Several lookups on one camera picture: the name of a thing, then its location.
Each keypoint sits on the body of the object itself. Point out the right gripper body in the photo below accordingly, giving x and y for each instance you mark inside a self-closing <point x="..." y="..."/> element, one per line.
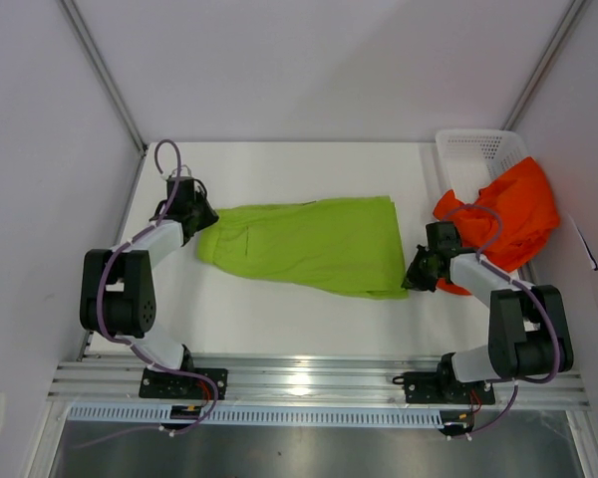
<point x="425" y="256"/>

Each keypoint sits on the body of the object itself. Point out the lime green shorts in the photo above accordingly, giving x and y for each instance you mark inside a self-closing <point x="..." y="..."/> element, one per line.
<point x="344" y="246"/>

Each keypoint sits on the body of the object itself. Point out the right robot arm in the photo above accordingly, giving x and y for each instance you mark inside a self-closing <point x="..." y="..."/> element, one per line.
<point x="527" y="333"/>

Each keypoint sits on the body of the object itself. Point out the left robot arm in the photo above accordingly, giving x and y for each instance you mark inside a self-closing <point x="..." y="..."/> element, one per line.
<point x="117" y="294"/>

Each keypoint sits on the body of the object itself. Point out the orange shorts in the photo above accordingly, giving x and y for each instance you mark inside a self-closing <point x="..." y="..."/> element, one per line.
<point x="511" y="219"/>

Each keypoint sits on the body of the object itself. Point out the white plastic basket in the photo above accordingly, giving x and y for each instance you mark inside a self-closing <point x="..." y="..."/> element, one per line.
<point x="469" y="160"/>

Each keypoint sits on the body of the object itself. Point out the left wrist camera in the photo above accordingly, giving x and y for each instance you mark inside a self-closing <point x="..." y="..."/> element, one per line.
<point x="180" y="175"/>

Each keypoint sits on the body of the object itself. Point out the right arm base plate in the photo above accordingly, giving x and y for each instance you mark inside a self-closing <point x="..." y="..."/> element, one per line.
<point x="424" y="387"/>

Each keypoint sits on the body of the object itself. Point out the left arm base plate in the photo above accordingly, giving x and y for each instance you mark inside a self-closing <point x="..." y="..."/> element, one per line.
<point x="161" y="385"/>

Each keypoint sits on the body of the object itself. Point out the aluminium mounting rail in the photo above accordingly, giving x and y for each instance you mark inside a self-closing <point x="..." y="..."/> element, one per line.
<point x="276" y="381"/>

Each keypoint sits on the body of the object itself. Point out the slotted cable duct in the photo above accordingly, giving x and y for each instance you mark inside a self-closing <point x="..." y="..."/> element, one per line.
<point x="392" y="417"/>

